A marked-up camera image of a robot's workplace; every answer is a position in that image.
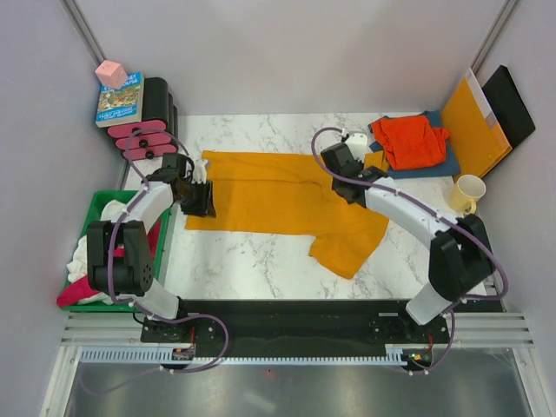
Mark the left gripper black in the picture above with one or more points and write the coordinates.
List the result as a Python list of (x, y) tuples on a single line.
[(205, 206)]

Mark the yellow t shirt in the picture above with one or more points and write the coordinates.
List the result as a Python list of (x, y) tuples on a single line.
[(289, 194)]

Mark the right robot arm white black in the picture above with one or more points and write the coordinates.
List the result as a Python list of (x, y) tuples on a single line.
[(460, 254)]

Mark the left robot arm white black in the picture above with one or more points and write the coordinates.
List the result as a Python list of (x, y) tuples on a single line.
[(119, 259)]

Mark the orange folded t shirt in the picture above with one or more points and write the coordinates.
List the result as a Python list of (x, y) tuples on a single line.
[(411, 142)]

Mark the black pink drawer organizer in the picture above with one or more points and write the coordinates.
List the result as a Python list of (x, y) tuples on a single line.
[(155, 134)]

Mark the blue folded t shirt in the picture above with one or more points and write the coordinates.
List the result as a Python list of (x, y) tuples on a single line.
[(448, 168)]

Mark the white t shirt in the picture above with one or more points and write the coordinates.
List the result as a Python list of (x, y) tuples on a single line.
[(78, 266)]

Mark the yellow mug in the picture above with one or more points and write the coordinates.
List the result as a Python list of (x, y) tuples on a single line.
[(466, 192)]

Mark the orange padded envelope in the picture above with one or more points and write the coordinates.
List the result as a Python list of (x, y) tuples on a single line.
[(477, 138)]

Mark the colourful paperback book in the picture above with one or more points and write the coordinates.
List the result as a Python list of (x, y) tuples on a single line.
[(121, 106)]

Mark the pink cube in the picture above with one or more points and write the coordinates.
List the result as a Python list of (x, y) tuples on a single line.
[(111, 74)]

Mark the black flat board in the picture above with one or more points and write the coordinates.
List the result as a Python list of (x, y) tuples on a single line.
[(508, 106)]

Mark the magenta t shirt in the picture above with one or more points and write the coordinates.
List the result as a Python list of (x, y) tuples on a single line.
[(79, 288)]

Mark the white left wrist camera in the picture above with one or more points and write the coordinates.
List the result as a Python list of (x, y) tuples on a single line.
[(199, 175)]

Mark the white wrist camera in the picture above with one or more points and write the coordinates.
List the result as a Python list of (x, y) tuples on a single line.
[(199, 175), (357, 142)]

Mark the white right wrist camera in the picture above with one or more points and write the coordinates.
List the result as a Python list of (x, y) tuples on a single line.
[(357, 142)]

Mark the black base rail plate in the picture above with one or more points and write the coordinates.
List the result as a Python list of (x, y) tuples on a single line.
[(296, 329)]

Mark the white cable duct strip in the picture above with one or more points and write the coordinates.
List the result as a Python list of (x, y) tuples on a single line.
[(184, 356)]

